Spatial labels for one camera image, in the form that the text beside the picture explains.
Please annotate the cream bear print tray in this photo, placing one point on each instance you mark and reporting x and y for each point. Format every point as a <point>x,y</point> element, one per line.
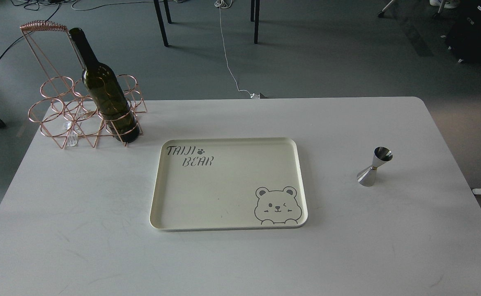
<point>228,184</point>

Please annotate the black table leg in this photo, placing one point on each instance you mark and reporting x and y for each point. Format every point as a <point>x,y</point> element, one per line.
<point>255,17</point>
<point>159,16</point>

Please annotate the silver steel jigger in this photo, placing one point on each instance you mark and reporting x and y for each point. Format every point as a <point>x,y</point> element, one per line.
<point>367,177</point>

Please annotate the black equipment case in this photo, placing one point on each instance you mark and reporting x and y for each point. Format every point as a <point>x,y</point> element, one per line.
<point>464,38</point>

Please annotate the black table leg left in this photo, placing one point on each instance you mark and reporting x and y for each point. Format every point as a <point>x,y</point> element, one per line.
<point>159,16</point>

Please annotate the dark green wine bottle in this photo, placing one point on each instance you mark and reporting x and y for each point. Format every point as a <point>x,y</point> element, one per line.
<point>104,89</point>

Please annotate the black table leg right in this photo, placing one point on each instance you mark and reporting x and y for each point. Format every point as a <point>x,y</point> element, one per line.
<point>255,17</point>

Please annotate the rose gold wire bottle rack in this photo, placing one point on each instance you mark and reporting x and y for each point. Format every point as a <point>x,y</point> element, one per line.
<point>73,115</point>

